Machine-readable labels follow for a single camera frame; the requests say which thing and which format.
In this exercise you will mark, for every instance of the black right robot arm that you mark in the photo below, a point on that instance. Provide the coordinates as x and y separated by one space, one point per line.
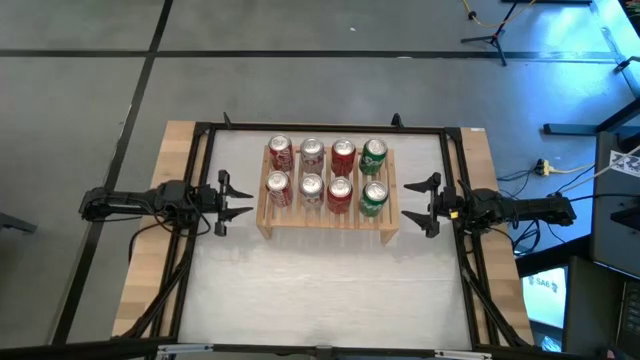
525 207

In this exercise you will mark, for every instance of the wooden slatted shelf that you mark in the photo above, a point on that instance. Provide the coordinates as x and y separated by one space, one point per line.
320 220

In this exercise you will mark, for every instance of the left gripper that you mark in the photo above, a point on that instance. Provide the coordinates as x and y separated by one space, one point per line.
210 202

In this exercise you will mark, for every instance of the black tripod stand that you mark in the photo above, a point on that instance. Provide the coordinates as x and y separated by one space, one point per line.
496 39

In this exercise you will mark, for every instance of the silver Diet Coke can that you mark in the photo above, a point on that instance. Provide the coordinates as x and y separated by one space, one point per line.
311 192
312 157

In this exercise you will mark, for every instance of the black equipment case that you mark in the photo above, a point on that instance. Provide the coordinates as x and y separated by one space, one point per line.
615 240

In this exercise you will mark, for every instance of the red Star Wars Coca-Cola can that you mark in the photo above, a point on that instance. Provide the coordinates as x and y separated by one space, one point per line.
280 152

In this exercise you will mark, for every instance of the black frame clamp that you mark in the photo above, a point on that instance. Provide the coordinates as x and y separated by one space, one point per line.
228 121
397 120

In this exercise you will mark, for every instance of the dark stand foot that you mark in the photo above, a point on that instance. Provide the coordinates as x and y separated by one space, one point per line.
15 222

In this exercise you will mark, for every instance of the black computer housing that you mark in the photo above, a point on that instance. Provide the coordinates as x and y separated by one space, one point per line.
590 310

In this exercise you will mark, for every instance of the white logo sticker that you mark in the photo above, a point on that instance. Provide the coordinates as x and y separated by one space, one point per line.
627 164

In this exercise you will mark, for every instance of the green Sprite can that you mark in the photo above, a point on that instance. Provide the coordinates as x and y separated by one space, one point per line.
375 199
373 159

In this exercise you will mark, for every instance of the black desk leg bar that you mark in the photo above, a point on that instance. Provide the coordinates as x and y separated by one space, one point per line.
570 129

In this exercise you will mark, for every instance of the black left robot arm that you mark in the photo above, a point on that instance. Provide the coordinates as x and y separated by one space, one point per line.
125 200

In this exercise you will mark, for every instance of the white table cover sheet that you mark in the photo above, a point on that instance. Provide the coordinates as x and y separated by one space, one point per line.
325 300

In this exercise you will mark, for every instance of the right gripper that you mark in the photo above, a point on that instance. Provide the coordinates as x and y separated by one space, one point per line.
450 205

